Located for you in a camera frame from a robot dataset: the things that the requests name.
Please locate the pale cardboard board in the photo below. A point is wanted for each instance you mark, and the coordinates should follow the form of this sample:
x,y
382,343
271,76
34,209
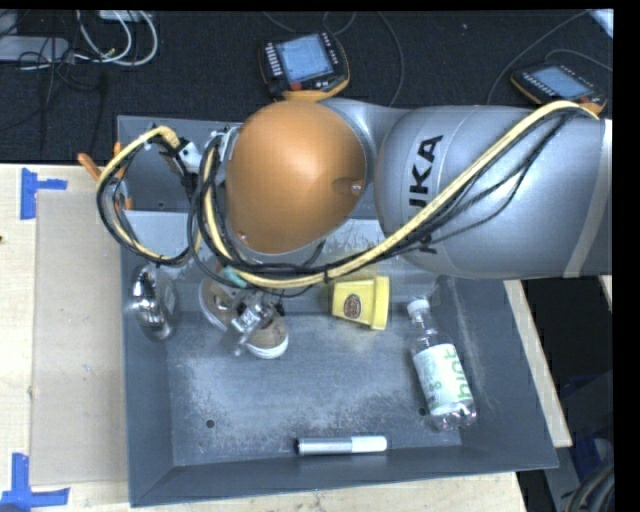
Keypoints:
x,y
75,325

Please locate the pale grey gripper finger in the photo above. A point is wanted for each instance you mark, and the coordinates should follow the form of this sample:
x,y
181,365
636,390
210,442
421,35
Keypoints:
x,y
234,344

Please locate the clear plastic bottle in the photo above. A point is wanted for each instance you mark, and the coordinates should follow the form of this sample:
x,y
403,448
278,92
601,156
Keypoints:
x,y
442,375

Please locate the grey and white marker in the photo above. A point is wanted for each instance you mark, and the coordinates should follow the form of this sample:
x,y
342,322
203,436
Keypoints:
x,y
340,445

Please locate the clear glass thing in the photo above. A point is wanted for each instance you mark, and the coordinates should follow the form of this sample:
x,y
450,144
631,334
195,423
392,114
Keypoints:
x,y
150,305

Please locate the grey metal bin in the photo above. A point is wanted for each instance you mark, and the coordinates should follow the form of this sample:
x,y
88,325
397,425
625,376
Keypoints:
x,y
320,390

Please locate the yellow cup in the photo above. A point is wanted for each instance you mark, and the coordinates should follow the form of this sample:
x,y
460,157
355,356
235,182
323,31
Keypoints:
x,y
357,302

